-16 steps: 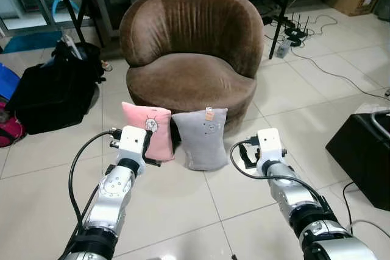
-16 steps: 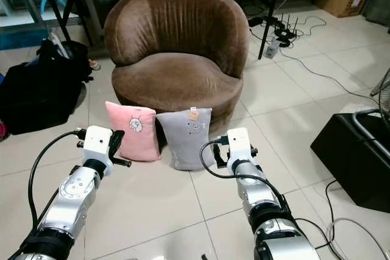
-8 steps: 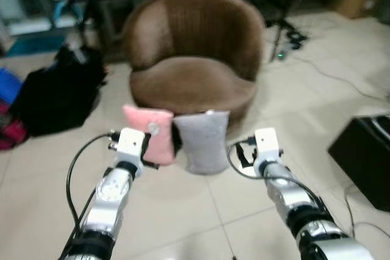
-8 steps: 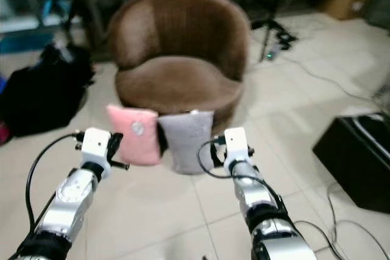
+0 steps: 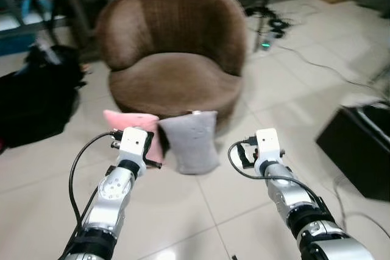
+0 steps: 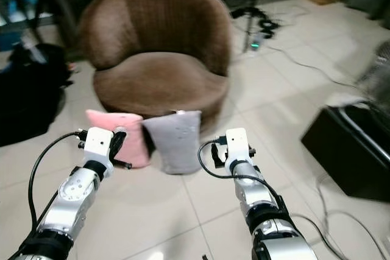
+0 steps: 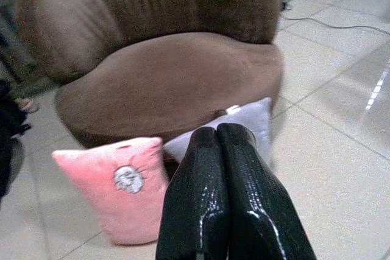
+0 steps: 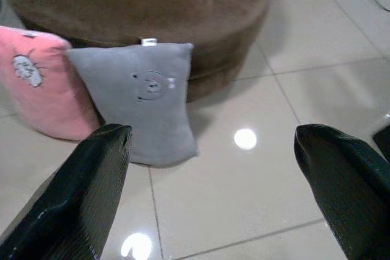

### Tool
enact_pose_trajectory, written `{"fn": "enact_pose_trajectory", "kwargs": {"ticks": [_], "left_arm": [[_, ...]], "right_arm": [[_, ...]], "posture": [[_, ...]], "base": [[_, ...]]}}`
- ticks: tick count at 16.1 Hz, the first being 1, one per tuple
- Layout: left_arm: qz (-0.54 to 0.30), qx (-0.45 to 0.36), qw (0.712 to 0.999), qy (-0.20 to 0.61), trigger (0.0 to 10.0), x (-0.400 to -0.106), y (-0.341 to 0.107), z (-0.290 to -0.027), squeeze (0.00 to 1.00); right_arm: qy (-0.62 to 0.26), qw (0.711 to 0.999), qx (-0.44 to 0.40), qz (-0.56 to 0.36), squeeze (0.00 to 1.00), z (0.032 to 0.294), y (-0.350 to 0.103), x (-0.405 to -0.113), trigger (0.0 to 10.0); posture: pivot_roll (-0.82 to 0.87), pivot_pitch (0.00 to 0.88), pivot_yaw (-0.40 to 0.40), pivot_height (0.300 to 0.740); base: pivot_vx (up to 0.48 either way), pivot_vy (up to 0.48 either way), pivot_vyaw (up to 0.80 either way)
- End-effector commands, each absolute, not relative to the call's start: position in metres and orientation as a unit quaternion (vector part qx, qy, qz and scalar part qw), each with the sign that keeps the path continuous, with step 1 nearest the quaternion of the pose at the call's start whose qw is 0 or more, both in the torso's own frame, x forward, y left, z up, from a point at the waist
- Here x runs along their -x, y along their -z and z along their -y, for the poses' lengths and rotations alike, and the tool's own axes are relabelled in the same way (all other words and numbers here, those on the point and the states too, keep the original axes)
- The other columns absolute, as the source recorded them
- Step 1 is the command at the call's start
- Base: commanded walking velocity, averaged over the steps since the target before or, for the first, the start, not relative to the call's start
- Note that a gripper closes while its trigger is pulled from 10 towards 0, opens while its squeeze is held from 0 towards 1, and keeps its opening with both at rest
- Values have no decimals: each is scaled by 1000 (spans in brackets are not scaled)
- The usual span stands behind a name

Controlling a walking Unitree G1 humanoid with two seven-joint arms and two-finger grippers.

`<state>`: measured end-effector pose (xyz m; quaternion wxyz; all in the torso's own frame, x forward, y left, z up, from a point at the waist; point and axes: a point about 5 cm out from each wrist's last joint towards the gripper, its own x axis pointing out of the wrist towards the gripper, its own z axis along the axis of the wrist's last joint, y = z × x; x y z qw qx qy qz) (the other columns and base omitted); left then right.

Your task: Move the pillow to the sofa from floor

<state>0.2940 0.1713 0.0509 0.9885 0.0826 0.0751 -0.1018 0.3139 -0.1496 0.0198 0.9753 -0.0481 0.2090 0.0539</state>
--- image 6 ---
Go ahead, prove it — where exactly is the pink pillow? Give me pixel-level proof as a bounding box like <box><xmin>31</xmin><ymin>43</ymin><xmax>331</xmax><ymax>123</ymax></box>
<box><xmin>85</xmin><ymin>109</ymin><xmax>152</xmax><ymax>169</ymax></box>

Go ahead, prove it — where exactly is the grey pillow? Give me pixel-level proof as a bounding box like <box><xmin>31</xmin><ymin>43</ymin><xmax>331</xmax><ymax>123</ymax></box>
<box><xmin>141</xmin><ymin>110</ymin><xmax>203</xmax><ymax>175</ymax></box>

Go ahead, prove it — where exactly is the brown round sofa chair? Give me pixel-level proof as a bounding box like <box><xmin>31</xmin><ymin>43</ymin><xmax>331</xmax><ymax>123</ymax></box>
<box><xmin>78</xmin><ymin>0</ymin><xmax>232</xmax><ymax>136</ymax></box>

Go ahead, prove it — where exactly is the grey floor fan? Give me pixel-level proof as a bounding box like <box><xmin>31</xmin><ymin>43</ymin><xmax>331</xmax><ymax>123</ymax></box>
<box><xmin>355</xmin><ymin>53</ymin><xmax>390</xmax><ymax>114</ymax></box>

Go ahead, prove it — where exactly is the black bag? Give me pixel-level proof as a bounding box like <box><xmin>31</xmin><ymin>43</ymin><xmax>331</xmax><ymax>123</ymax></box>
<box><xmin>0</xmin><ymin>44</ymin><xmax>74</xmax><ymax>146</ymax></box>

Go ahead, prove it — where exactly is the power strip green light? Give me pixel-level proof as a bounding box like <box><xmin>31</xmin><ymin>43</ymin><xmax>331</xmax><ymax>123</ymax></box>
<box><xmin>244</xmin><ymin>35</ymin><xmax>266</xmax><ymax>54</ymax></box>

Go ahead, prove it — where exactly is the black box cabinet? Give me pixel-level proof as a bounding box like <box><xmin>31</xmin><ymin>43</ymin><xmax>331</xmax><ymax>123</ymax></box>
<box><xmin>302</xmin><ymin>105</ymin><xmax>390</xmax><ymax>203</ymax></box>

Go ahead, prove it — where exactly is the blue storage crate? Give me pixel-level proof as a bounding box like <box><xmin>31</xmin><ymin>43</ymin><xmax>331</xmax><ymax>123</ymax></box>
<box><xmin>0</xmin><ymin>0</ymin><xmax>37</xmax><ymax>47</ymax></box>

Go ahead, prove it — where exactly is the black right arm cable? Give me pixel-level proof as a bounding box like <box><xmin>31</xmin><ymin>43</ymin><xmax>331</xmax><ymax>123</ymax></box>
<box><xmin>197</xmin><ymin>138</ymin><xmax>287</xmax><ymax>203</ymax></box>

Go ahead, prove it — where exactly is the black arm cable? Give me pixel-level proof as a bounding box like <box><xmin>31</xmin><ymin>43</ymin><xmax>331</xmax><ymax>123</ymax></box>
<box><xmin>197</xmin><ymin>138</ymin><xmax>287</xmax><ymax>203</ymax></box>
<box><xmin>27</xmin><ymin>129</ymin><xmax>87</xmax><ymax>224</ymax></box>

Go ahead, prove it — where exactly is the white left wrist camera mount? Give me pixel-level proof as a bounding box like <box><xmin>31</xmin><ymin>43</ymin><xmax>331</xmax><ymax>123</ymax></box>
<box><xmin>82</xmin><ymin>127</ymin><xmax>115</xmax><ymax>164</ymax></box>

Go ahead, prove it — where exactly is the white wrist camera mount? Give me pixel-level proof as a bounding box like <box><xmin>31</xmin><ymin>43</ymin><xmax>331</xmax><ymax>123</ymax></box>
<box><xmin>224</xmin><ymin>128</ymin><xmax>255</xmax><ymax>162</ymax></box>
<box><xmin>82</xmin><ymin>127</ymin><xmax>115</xmax><ymax>164</ymax></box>

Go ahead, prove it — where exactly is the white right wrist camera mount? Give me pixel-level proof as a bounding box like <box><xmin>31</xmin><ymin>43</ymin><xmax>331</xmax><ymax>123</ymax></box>
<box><xmin>224</xmin><ymin>128</ymin><xmax>255</xmax><ymax>162</ymax></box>

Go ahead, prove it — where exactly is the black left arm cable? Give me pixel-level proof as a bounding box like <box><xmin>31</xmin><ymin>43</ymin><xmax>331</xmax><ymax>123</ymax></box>
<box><xmin>27</xmin><ymin>129</ymin><xmax>87</xmax><ymax>224</ymax></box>

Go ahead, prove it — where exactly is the grey floor cable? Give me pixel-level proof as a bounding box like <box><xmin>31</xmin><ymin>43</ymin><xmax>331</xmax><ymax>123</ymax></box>
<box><xmin>289</xmin><ymin>172</ymin><xmax>390</xmax><ymax>255</ymax></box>

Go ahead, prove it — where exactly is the thin dark floor cable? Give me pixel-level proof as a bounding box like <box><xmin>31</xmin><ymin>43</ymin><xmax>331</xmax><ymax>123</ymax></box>
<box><xmin>265</xmin><ymin>44</ymin><xmax>363</xmax><ymax>87</ymax></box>

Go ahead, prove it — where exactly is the black coiled cable bundle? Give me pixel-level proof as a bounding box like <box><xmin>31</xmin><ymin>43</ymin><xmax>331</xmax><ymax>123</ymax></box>
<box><xmin>230</xmin><ymin>5</ymin><xmax>281</xmax><ymax>37</ymax></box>

